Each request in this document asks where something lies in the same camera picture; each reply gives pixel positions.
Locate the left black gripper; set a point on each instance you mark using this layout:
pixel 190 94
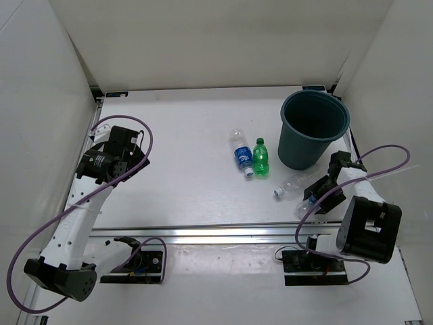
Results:
pixel 136 158

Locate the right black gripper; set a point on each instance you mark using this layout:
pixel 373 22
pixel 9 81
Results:
pixel 327 204

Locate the clear bottle blue label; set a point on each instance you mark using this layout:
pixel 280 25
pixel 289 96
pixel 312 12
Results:
pixel 305 206
pixel 241 151

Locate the clear unlabeled plastic bottle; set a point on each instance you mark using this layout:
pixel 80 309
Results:
pixel 295 185

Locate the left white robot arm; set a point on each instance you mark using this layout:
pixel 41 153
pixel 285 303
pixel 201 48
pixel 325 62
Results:
pixel 63 267

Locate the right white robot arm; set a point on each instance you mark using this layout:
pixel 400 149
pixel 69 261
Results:
pixel 369 225

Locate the dark teal plastic bin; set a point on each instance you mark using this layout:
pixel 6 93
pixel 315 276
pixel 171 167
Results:
pixel 311 121

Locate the green plastic bottle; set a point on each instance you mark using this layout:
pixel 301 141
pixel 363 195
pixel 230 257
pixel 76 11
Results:
pixel 260 158

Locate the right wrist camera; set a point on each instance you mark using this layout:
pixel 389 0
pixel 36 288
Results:
pixel 338 160

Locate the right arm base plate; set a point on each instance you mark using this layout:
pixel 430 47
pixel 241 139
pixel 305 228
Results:
pixel 302 268

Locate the aluminium front rail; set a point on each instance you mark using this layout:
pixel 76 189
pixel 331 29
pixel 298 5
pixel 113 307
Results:
pixel 242 233

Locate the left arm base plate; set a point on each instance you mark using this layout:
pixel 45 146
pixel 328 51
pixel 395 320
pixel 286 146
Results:
pixel 145 267

